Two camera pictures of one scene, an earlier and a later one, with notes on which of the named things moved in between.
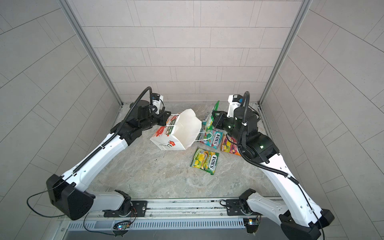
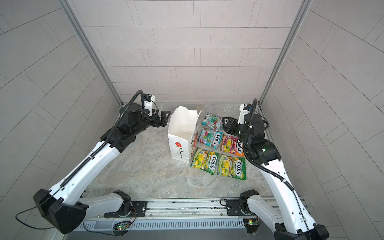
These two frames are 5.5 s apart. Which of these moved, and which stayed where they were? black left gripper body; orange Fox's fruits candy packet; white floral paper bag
Moved: white floral paper bag
Stayed: orange Fox's fruits candy packet; black left gripper body
